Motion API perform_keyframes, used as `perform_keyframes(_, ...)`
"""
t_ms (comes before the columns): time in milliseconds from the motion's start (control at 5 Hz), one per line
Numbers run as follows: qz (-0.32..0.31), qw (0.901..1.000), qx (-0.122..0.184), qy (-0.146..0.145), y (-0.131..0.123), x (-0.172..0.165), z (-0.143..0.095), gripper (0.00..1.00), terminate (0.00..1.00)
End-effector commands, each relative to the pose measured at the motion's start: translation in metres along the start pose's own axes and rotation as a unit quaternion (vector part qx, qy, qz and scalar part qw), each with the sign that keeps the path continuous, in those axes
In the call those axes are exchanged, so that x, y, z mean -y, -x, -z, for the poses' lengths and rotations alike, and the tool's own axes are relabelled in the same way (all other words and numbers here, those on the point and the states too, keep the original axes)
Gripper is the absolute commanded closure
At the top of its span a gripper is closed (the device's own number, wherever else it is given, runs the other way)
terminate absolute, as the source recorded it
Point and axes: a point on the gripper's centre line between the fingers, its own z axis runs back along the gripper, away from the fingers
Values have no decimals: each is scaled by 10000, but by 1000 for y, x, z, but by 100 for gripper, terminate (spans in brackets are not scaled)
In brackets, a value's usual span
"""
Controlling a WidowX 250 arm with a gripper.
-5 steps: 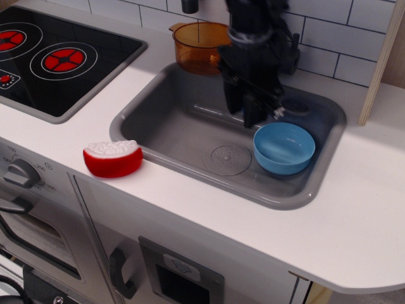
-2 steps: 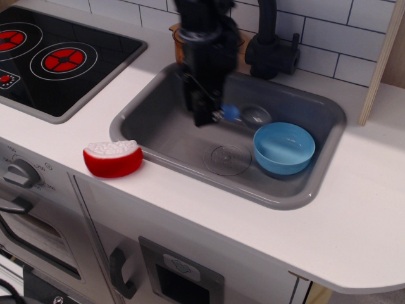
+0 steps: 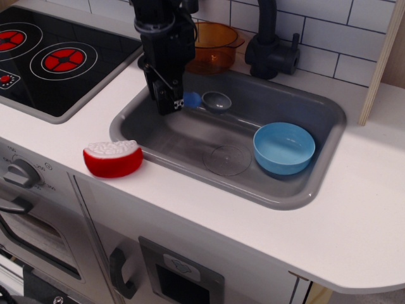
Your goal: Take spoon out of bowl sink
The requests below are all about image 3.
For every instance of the blue plastic bowl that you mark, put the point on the blue plastic bowl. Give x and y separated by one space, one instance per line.
283 148

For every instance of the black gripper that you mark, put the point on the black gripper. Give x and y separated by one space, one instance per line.
168 37

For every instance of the red and white toy sushi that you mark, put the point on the red and white toy sushi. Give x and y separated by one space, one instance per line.
113 159

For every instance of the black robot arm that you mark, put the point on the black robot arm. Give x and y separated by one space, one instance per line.
190 4

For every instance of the grey oven knob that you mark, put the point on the grey oven knob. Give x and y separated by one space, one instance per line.
22 174

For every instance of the grey oven door handle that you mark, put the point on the grey oven door handle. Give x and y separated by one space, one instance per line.
16 206

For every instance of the grey toy dispenser panel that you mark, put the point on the grey toy dispenser panel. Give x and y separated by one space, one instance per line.
179 279

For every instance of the white oven door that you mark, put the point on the white oven door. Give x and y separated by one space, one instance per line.
53 241

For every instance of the light wooden side post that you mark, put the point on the light wooden side post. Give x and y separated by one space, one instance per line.
390 37

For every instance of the grey cabinet door handle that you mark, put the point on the grey cabinet door handle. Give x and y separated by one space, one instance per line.
117 260

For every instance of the orange transparent toy pot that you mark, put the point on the orange transparent toy pot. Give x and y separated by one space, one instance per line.
215 47

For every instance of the black toy stove top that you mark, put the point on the black toy stove top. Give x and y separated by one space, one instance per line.
51 67

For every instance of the blue and grey toy spoon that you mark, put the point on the blue and grey toy spoon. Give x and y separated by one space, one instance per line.
214 102

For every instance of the dark grey toy faucet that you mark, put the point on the dark grey toy faucet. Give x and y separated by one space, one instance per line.
265 54

